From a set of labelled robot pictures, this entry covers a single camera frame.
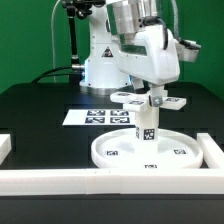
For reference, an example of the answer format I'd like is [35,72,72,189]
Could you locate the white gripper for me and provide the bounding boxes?
[113,25,180,107]

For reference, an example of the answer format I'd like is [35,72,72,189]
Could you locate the white cross-shaped table base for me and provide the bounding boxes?
[110,90,187,112]

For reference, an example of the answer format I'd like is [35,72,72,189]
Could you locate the white round table top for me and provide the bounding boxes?
[91,128,203,170]

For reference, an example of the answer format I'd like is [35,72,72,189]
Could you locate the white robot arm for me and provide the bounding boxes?
[80,0,201,107]

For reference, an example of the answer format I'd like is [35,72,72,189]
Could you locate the white marker sheet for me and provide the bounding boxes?
[63,109,135,126]

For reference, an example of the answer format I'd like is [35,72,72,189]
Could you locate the white obstacle fence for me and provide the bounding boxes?
[0,133,224,196]

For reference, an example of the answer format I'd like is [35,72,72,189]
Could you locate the black cable bundle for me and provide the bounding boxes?
[31,65,75,84]

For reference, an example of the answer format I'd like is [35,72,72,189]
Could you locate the white thin cable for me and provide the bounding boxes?
[50,0,63,84]

